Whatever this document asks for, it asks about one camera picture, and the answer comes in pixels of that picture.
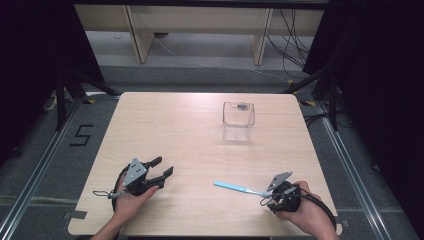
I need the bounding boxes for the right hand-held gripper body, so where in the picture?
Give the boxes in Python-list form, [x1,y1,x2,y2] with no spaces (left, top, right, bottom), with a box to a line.
[266,171,302,214]

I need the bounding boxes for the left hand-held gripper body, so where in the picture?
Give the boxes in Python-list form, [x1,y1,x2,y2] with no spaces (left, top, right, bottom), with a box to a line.
[123,157,152,197]

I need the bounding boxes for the light blue toothbrush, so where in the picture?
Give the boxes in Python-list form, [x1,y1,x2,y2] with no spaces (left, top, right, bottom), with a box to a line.
[213,180,273,198]

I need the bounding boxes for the clear plastic square cup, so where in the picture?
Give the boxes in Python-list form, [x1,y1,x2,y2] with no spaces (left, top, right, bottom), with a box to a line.
[221,101,256,143]

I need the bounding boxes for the person's right hand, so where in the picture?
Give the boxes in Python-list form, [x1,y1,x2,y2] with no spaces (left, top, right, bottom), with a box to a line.
[275,180,335,240]

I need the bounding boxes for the person's left hand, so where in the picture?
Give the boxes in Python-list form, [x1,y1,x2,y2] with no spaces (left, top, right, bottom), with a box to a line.
[112,173,161,228]

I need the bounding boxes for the black tape strip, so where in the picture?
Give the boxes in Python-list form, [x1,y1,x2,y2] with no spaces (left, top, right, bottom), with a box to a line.
[335,217,352,230]
[62,209,88,221]

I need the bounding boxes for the black metal stand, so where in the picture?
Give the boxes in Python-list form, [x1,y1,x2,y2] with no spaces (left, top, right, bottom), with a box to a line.
[282,64,340,132]
[53,66,121,132]

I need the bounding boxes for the black curtain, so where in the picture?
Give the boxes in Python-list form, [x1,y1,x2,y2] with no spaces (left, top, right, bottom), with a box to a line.
[0,0,106,168]
[301,0,424,234]

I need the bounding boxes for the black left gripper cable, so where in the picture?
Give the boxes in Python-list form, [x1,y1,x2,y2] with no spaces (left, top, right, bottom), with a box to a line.
[111,164,132,213]

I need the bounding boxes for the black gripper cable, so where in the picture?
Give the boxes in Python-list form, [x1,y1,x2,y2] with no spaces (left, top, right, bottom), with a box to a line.
[111,164,132,213]
[294,187,337,232]

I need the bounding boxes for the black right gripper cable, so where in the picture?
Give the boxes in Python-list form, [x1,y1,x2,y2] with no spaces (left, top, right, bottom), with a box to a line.
[294,187,337,232]

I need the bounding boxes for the aluminium floor rail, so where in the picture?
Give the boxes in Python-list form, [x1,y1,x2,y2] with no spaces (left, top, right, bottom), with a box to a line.
[314,101,393,240]
[0,99,84,240]

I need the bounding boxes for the black floor cable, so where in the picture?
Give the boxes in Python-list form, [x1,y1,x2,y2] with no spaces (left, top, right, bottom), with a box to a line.
[302,111,355,130]

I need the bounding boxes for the thick white cable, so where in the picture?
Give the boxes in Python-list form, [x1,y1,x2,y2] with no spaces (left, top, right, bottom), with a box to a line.
[42,93,59,113]

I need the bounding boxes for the bundle of black cables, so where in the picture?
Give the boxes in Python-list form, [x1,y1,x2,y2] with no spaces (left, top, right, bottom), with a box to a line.
[265,9,315,80]

